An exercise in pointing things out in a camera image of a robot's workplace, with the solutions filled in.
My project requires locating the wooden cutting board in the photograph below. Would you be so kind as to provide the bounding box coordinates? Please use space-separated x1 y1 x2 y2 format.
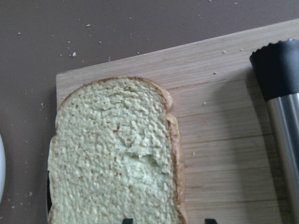
56 19 299 224

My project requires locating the steel muddler black tip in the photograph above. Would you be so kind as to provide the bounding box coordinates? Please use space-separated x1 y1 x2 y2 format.
249 39 299 224

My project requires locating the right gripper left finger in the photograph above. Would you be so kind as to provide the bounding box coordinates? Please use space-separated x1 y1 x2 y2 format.
122 218 134 224

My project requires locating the white round plate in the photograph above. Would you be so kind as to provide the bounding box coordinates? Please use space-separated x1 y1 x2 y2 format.
0 137 6 201

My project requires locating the plain bread slice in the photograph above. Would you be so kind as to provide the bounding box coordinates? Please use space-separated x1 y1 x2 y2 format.
48 77 187 224

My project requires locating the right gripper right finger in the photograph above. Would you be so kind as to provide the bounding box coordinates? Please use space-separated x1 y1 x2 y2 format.
204 218 218 224

